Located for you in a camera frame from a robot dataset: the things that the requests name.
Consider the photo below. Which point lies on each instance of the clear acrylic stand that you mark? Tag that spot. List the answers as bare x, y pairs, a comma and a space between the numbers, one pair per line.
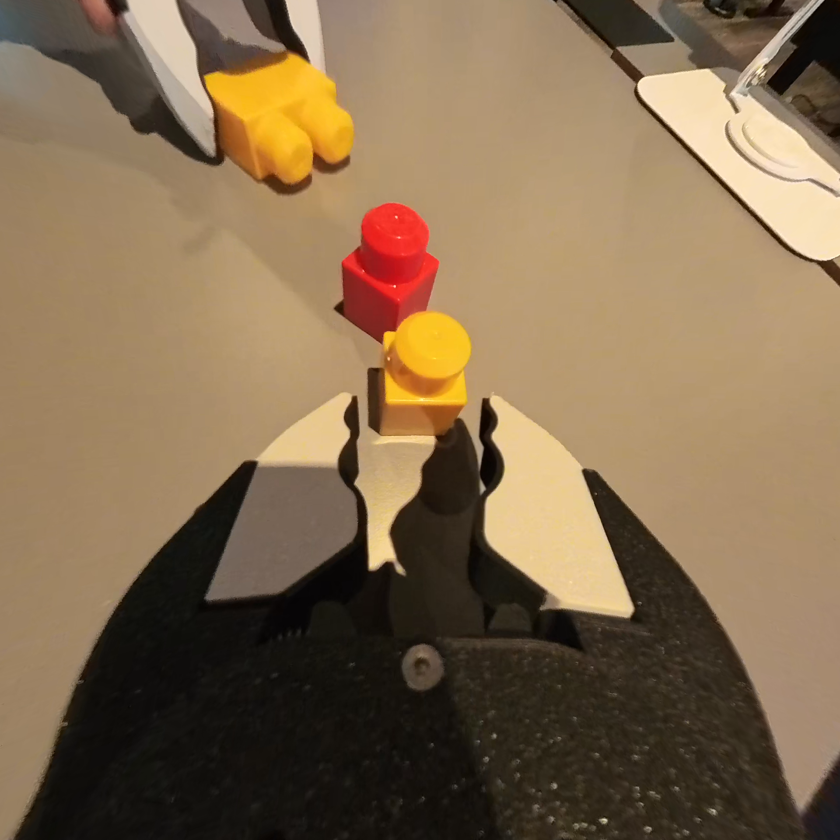
774, 141

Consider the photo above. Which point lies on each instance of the person's left hand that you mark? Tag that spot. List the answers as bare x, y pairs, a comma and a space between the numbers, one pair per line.
102, 14

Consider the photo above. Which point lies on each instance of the red single-stud mega block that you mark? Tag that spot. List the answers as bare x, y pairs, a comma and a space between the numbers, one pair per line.
387, 289

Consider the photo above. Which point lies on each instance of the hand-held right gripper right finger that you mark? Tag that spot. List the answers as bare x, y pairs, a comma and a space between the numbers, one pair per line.
551, 525

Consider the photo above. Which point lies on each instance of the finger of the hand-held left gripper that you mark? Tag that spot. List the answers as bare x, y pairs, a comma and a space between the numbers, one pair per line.
313, 33
174, 72

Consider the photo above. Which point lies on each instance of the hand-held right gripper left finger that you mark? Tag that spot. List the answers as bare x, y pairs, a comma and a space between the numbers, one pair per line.
289, 512

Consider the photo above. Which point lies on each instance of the yellow single-stud mega block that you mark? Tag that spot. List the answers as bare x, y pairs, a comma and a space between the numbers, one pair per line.
426, 394

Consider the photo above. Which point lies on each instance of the white flat board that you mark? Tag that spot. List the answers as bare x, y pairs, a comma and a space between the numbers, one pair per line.
695, 124

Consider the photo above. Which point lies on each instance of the yellow two-stud mega block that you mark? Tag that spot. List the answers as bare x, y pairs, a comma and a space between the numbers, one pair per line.
262, 111

